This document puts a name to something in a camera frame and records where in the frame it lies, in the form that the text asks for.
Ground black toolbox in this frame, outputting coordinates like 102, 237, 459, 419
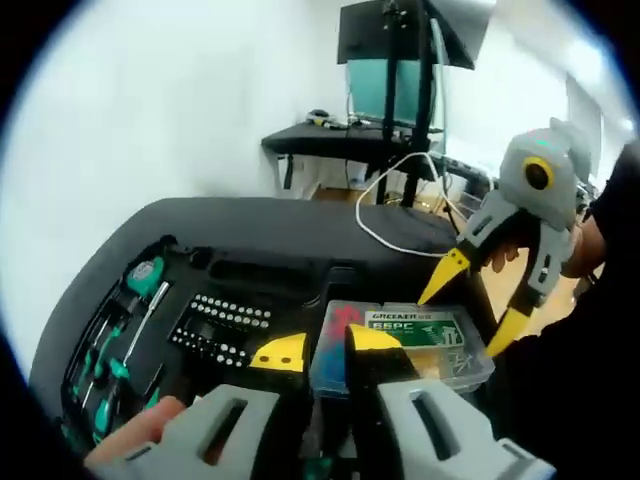
59, 233, 499, 451

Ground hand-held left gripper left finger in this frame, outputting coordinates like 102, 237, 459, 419
117, 331, 309, 480

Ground person's right hand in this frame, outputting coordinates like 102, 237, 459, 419
482, 217, 610, 280

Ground green-handled screwdriver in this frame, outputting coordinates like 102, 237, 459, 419
102, 312, 134, 384
89, 384, 121, 445

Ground black desk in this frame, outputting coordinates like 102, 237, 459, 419
259, 121, 447, 212

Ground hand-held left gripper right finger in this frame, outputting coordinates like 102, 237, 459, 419
343, 322, 557, 480

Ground white cable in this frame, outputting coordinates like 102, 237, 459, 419
354, 150, 462, 260

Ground teal-screen monitor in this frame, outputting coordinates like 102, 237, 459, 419
345, 57, 447, 133

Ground black monitor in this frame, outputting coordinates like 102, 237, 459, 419
337, 0, 477, 72

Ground person's left hand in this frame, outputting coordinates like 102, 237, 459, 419
83, 394, 187, 470

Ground black monitor stand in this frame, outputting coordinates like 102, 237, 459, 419
381, 0, 435, 207

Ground clear plastic screw box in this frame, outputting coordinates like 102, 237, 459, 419
307, 297, 497, 402

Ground silver socket extension bar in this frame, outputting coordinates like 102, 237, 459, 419
118, 279, 172, 372

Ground rows of silver screwdriver bits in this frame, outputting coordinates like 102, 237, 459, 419
168, 292, 275, 370

